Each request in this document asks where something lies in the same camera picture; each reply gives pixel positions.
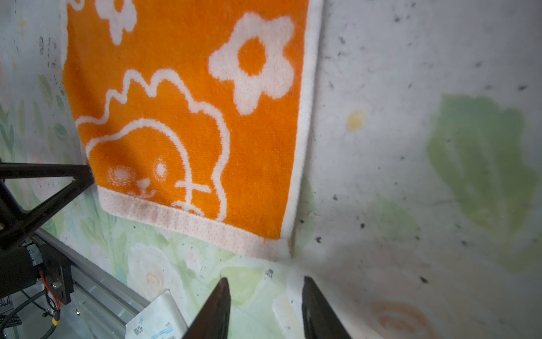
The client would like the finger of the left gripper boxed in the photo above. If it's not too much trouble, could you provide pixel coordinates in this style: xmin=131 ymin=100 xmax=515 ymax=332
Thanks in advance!
xmin=1 ymin=162 xmax=95 ymax=250

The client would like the aluminium front rail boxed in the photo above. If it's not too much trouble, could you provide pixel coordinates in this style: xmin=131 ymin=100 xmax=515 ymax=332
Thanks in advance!
xmin=36 ymin=230 xmax=149 ymax=338

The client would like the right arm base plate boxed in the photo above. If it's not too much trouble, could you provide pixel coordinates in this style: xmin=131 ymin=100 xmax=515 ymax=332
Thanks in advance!
xmin=1 ymin=236 xmax=73 ymax=305

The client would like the white blue packet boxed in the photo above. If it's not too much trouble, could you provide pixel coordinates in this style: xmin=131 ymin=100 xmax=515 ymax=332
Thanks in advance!
xmin=125 ymin=290 xmax=188 ymax=339

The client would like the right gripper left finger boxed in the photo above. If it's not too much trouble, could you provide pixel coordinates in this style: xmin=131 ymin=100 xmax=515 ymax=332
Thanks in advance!
xmin=183 ymin=277 xmax=231 ymax=339

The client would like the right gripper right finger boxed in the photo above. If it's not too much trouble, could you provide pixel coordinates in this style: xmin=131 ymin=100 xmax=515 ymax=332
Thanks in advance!
xmin=302 ymin=276 xmax=351 ymax=339

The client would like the orange white floral towel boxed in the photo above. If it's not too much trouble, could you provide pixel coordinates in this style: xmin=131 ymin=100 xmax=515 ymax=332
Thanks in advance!
xmin=60 ymin=1 xmax=323 ymax=261

